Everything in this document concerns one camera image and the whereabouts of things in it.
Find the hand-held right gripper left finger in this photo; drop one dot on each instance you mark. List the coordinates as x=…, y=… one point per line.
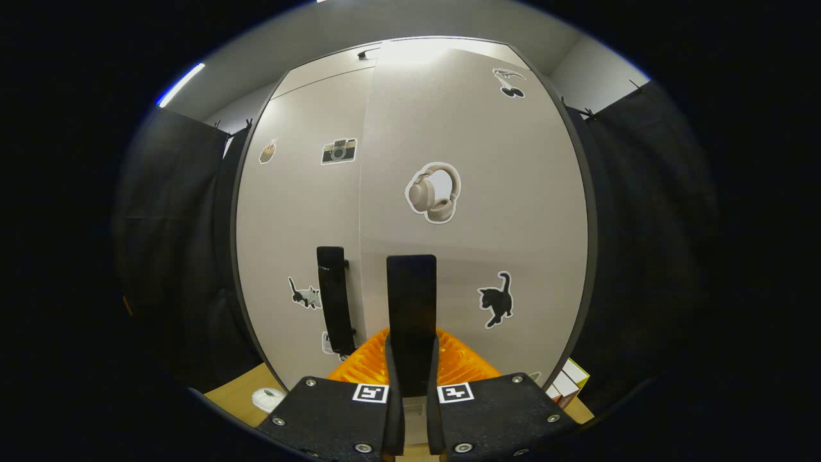
x=394, y=430

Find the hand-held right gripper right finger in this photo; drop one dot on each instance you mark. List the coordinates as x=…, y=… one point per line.
x=436, y=430

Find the cabinet door with camera sticker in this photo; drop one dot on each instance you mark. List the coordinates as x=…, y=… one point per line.
x=288, y=224

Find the cabinet door with cat sticker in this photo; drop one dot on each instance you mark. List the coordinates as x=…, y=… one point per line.
x=513, y=212

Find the white double-door shoe cabinet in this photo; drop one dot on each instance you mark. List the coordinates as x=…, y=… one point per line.
x=321, y=74

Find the white and orange book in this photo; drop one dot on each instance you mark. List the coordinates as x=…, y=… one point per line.
x=553, y=391

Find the white tape roll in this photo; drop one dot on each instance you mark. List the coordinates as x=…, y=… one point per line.
x=266, y=401

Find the yellow book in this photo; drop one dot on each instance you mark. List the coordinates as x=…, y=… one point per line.
x=579, y=371

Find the black backdrop cloth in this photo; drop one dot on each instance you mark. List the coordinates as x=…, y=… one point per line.
x=641, y=224

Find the ceiling light strip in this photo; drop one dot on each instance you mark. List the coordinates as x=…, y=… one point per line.
x=181, y=85

